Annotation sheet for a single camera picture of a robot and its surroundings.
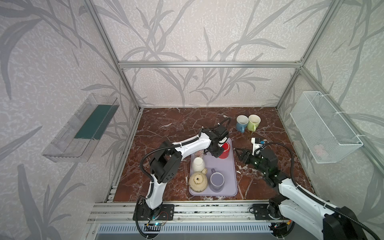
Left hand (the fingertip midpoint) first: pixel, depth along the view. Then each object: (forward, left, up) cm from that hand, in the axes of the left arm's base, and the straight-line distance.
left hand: (219, 148), depth 90 cm
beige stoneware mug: (-20, +12, +2) cm, 24 cm away
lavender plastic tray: (-9, -4, -6) cm, 11 cm away
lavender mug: (-19, +3, +3) cm, 20 cm away
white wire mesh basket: (-9, -43, +27) cm, 51 cm away
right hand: (-2, -10, +7) cm, 12 cm away
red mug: (0, -4, +2) cm, 5 cm away
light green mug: (+20, -25, +1) cm, 32 cm away
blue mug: (+19, -17, +2) cm, 25 cm away
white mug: (-11, +12, +2) cm, 17 cm away
